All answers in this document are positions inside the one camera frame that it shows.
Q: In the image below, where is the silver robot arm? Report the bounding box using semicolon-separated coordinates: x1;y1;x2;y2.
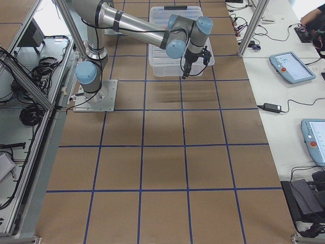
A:
72;1;213;79

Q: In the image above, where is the black power adapter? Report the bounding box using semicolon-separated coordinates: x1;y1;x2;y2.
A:
263;103;282;113

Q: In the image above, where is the clear plastic storage box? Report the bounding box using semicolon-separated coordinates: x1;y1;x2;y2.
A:
148;6;204;77

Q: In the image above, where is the black box latch handle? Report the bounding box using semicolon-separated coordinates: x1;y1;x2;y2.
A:
164;5;187;11

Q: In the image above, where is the aluminium frame post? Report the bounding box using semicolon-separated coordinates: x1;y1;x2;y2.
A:
238;0;269;58

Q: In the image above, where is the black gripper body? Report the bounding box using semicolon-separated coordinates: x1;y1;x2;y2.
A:
181;46;212;74

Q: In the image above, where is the clear plastic box lid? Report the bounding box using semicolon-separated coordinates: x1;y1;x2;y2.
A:
163;14;214;76

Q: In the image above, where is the blue teach pendant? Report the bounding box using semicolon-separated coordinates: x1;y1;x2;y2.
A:
269;51;316;84
301;119;324;166

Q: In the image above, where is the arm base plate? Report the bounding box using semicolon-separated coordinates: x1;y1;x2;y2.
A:
73;79;118;112

